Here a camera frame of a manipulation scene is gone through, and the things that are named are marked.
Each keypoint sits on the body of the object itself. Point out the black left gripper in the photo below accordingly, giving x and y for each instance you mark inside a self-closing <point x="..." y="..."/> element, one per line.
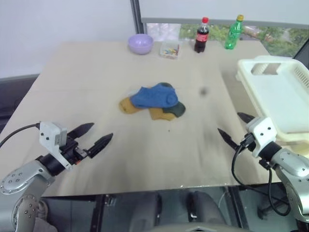
<point x="72" y="152"/>

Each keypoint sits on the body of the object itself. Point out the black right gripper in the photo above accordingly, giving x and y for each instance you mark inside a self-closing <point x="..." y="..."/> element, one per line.
<point x="248" y="142"/>

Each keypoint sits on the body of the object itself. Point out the blue sock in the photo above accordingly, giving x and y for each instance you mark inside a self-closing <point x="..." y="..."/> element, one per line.
<point x="154" y="96"/>

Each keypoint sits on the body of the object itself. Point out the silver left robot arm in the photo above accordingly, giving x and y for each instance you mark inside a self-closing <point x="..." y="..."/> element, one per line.
<point x="14" y="181"/>

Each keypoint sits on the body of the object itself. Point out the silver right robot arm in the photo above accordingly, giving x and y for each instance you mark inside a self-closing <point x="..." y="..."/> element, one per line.
<point x="289" y="162"/>

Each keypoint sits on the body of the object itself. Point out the cream plastic basket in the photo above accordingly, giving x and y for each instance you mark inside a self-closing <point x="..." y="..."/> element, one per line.
<point x="277" y="96"/>

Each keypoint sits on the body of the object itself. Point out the clear box with coloured bits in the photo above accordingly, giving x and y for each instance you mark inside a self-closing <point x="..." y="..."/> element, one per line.
<point x="169" y="49"/>

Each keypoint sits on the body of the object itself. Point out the mustard yellow sock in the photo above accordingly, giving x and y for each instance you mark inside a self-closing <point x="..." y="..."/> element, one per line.
<point x="159" y="114"/>
<point x="126" y="105"/>

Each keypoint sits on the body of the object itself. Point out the black table leg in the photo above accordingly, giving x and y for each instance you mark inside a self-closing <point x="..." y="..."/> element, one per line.
<point x="235" y="207"/>
<point x="99" y="212"/>

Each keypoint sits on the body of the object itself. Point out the green bottle with yellow cap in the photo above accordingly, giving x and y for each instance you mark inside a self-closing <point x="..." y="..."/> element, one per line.
<point x="233" y="33"/>

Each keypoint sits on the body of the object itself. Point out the purple plastic bowl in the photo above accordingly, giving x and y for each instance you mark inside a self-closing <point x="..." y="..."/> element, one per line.
<point x="140" y="44"/>

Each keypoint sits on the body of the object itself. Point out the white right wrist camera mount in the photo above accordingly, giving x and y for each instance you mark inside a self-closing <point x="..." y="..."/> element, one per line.
<point x="263" y="133"/>

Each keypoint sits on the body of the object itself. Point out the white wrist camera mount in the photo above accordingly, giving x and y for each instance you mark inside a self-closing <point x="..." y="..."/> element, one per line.
<point x="48" y="135"/>
<point x="263" y="133"/>

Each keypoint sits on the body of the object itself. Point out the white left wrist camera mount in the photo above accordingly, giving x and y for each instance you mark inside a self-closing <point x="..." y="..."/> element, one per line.
<point x="48" y="135"/>

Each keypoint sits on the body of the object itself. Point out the grey window frame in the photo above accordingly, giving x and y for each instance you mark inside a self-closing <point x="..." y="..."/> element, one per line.
<point x="137" y="14"/>

